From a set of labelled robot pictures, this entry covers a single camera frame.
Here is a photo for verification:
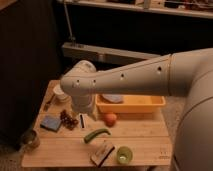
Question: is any orange fruit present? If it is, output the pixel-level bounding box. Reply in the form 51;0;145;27
104;113;117;127

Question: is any wooden board eraser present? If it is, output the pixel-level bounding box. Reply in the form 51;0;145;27
90;141;115;167

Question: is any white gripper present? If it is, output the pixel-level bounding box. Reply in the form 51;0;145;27
71;95;96;120

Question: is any white-handled measuring spoon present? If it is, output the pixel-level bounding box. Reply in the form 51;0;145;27
79;114;85;129

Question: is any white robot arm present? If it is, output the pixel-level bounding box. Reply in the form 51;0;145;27
60;48;213;171

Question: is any white paper cup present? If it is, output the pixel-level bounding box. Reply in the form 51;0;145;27
53;84;69;102

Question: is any bunch of dark grapes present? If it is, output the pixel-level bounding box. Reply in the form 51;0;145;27
60;110;78;130

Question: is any blue sponge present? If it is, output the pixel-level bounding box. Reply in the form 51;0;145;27
40;115;61;132

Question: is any upper shelf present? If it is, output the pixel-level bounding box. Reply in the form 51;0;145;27
56;0;213;20

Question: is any glass jar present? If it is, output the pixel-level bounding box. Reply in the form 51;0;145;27
21;130;40;151

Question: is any small dark utensil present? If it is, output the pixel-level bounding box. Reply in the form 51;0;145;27
43;94;55;111

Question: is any grey metal beam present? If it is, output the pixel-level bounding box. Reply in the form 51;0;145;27
62;42;157;65

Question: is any yellow plastic bin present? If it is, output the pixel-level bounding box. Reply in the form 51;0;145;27
96;95;166;114

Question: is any green plastic cup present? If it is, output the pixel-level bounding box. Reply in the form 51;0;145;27
116;146;133;165

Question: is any grey cloth in bin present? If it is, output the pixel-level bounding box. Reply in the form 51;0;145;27
102;94;123;103

